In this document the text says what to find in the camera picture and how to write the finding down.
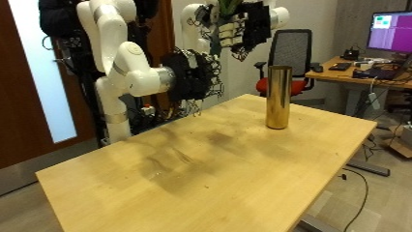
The tall gold cylinder vase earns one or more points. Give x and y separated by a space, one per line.
279 96

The black mesh chair red seat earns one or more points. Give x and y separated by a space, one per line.
292 48

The red emergency stop button box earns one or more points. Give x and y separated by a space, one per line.
148 110

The black computer mouse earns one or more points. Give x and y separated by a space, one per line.
317 68

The wooden office desk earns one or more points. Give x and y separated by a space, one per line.
329 75

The black keyboard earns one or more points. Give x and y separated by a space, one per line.
340 66

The black desk phone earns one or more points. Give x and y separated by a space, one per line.
351 54

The computer monitor purple screen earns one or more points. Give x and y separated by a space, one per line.
392 32

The open laptop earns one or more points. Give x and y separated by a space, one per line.
384 73

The white power strip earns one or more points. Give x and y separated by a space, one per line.
373 101

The brown door frosted glass panel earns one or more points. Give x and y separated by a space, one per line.
17 96

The cardboard box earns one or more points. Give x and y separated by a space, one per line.
401 145

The grey table foot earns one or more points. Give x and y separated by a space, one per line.
368 168

